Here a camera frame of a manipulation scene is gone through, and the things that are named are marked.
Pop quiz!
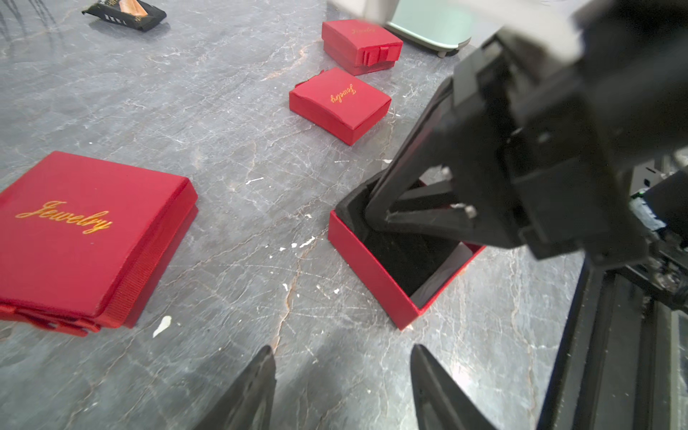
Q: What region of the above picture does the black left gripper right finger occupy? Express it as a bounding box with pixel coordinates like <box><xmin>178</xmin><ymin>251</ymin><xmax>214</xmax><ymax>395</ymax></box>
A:
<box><xmin>410</xmin><ymin>344</ymin><xmax>496</xmax><ymax>430</ymax></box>

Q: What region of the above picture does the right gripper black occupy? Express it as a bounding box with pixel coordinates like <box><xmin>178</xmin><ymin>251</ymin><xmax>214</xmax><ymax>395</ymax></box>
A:
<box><xmin>365</xmin><ymin>1</ymin><xmax>687</xmax><ymax>268</ymax></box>

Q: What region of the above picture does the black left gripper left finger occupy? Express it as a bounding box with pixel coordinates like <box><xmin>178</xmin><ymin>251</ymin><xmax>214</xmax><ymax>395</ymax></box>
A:
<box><xmin>195</xmin><ymin>345</ymin><xmax>277</xmax><ymax>429</ymax></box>

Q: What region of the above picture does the red jewelry box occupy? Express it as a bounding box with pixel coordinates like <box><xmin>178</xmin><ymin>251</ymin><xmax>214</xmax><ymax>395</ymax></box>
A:
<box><xmin>1</xmin><ymin>152</ymin><xmax>198</xmax><ymax>337</ymax></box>
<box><xmin>328</xmin><ymin>209</ymin><xmax>485</xmax><ymax>331</ymax></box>

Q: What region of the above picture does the mint green toaster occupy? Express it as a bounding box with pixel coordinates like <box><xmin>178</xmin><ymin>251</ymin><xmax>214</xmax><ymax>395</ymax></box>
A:
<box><xmin>385</xmin><ymin>0</ymin><xmax>475</xmax><ymax>57</ymax></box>

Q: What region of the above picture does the small black snack packet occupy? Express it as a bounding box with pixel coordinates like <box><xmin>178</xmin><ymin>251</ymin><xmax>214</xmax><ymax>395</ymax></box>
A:
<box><xmin>82</xmin><ymin>0</ymin><xmax>167</xmax><ymax>32</ymax></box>

